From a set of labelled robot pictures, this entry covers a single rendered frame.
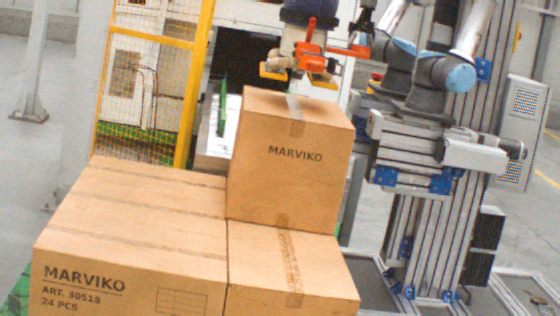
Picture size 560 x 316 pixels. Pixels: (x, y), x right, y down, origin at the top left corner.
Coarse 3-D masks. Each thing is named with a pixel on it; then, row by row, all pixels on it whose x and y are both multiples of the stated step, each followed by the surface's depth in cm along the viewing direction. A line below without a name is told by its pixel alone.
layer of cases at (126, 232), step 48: (96, 192) 282; (144, 192) 295; (192, 192) 307; (48, 240) 226; (96, 240) 235; (144, 240) 244; (192, 240) 253; (240, 240) 263; (288, 240) 272; (336, 240) 281; (48, 288) 222; (96, 288) 223; (144, 288) 223; (192, 288) 224; (240, 288) 225; (288, 288) 228; (336, 288) 235
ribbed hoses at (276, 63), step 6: (276, 48) 318; (270, 54) 313; (276, 54) 314; (270, 60) 286; (276, 60) 283; (282, 60) 282; (288, 60) 282; (294, 60) 282; (270, 66) 287; (276, 66) 284; (282, 66) 283; (288, 66) 283; (294, 66) 283; (324, 72) 283; (324, 78) 289; (330, 78) 289
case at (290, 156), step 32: (256, 96) 309; (288, 96) 325; (256, 128) 276; (288, 128) 276; (320, 128) 276; (352, 128) 278; (256, 160) 278; (288, 160) 279; (320, 160) 279; (256, 192) 281; (288, 192) 281; (320, 192) 282; (288, 224) 284; (320, 224) 284
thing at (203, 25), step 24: (168, 24) 423; (192, 24) 413; (120, 48) 445; (144, 48) 434; (192, 48) 412; (192, 72) 412; (192, 96) 414; (96, 120) 462; (168, 120) 428; (192, 120) 420; (96, 144) 462; (144, 144) 439
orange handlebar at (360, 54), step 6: (300, 48) 266; (330, 48) 304; (336, 48) 305; (342, 54) 305; (348, 54) 304; (354, 54) 304; (360, 54) 305; (366, 54) 305; (306, 60) 237; (312, 66) 237; (318, 66) 236
